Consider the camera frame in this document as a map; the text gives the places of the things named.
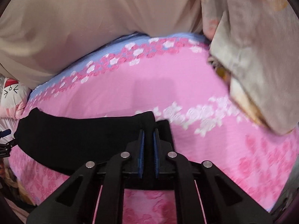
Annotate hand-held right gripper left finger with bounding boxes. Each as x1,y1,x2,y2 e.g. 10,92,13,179
26,130,145,224

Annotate grey floral quilt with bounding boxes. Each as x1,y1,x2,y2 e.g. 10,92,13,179
197,0,299,136

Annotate white cartoon pillow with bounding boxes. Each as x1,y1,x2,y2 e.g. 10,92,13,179
0,77,32,127

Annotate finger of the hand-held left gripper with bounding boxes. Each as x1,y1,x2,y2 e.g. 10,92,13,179
0,128,17,158

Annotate beige cloth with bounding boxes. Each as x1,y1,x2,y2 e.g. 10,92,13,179
0,0,204,91

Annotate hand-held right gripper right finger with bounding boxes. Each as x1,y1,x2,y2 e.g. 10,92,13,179
153,128,274,224

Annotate black pants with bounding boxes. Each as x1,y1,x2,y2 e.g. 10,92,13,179
14,107,176,191

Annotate pink floral bedsheet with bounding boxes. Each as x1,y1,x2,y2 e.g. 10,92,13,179
8,32,299,224

